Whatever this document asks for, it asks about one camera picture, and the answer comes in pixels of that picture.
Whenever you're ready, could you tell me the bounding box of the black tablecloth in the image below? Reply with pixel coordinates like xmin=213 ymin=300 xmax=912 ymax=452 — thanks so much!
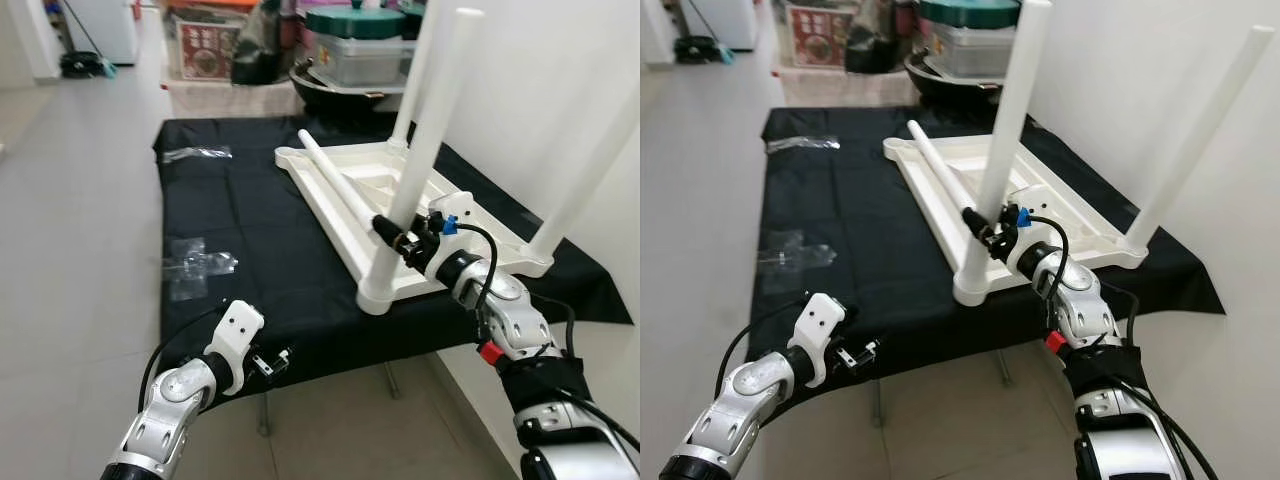
xmin=152 ymin=115 xmax=634 ymax=401
xmin=745 ymin=105 xmax=1226 ymax=401

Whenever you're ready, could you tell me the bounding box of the black coiled hose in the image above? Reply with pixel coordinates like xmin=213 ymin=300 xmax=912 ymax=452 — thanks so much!
xmin=60 ymin=50 xmax=104 ymax=79
xmin=675 ymin=37 xmax=719 ymax=66

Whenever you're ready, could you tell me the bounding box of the clear plastic storage container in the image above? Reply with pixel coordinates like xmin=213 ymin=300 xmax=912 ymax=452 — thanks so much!
xmin=312 ymin=32 xmax=411 ymax=89
xmin=925 ymin=22 xmax=1016 ymax=81

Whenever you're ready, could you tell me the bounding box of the green pot lid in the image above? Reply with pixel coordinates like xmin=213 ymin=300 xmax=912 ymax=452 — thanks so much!
xmin=920 ymin=0 xmax=1021 ymax=29
xmin=305 ymin=5 xmax=406 ymax=41

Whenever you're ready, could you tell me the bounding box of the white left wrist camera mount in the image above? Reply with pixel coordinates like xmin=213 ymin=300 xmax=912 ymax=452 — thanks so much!
xmin=205 ymin=300 xmax=266 ymax=393
xmin=790 ymin=293 xmax=849 ymax=389

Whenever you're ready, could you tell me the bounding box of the red printed carton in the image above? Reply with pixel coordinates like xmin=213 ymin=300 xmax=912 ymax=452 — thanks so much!
xmin=178 ymin=22 xmax=241 ymax=81
xmin=788 ymin=5 xmax=853 ymax=69

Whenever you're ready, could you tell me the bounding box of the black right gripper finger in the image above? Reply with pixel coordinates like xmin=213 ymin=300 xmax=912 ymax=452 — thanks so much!
xmin=960 ymin=207 xmax=997 ymax=247
xmin=372 ymin=215 xmax=413 ymax=257

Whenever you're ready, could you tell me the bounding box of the black wok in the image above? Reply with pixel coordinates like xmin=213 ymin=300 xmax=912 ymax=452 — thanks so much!
xmin=905 ymin=52 xmax=1006 ymax=109
xmin=290 ymin=60 xmax=401 ymax=116

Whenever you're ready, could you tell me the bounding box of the white appliance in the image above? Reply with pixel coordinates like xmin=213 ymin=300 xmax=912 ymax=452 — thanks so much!
xmin=690 ymin=0 xmax=759 ymax=51
xmin=65 ymin=0 xmax=139 ymax=66

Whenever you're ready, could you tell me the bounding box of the beige patterned cloth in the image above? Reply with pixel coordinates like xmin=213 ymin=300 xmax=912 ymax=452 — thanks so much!
xmin=775 ymin=68 xmax=916 ymax=109
xmin=165 ymin=78 xmax=306 ymax=119

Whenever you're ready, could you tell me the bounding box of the white plastic children table top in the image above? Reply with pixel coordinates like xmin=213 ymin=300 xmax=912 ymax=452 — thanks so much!
xmin=274 ymin=140 xmax=556 ymax=316
xmin=884 ymin=135 xmax=1149 ymax=307

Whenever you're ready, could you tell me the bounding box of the black plastic bag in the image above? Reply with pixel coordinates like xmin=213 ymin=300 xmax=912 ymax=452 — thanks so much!
xmin=845 ymin=0 xmax=906 ymax=74
xmin=232 ymin=0 xmax=291 ymax=86

